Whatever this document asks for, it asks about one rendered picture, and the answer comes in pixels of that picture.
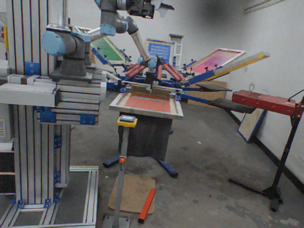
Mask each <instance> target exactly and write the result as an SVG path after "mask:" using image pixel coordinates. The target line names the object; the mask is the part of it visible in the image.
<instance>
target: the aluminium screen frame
mask: <svg viewBox="0 0 304 228"><path fill-rule="evenodd" d="M126 93H127V92H124V93H120V94H119V95H118V96H117V98H116V99H114V101H113V102H112V103H111V104H110V108H109V110H114V111H121V112H127V113H133V114H140V115H147V116H154V117H160V118H170V119H176V120H181V121H182V120H183V113H182V110H181V106H180V102H179V101H176V100H175V99H174V102H175V107H176V114H174V113H168V112H162V111H155V110H146V109H139V108H135V107H128V106H119V105H118V104H119V103H120V102H121V100H122V99H123V98H124V96H125V95H126Z"/></svg>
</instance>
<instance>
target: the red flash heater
mask: <svg viewBox="0 0 304 228"><path fill-rule="evenodd" d="M258 96H259V97H262V98H259V97H258ZM287 100H288V99H285V98H279V97H274V96H270V95H267V94H261V93H256V92H252V91H246V90H240V91H237V92H235V93H233V94H232V100H231V102H233V103H239V104H243V105H246V106H252V107H256V108H259V109H262V110H268V111H272V112H276V113H279V114H284V115H288V116H292V114H295V116H296V115H297V111H298V109H299V106H300V102H299V103H296V101H294V100H290V102H287Z"/></svg>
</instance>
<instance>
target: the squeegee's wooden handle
mask: <svg viewBox="0 0 304 228"><path fill-rule="evenodd" d="M132 88H133V92H142V93H148V94H154V95H158V96H167V97H168V96H169V94H170V93H171V90H165V89H162V88H152V90H151V93H150V91H148V90H147V89H146V88H147V87H146V86H140V85H133V84H132Z"/></svg>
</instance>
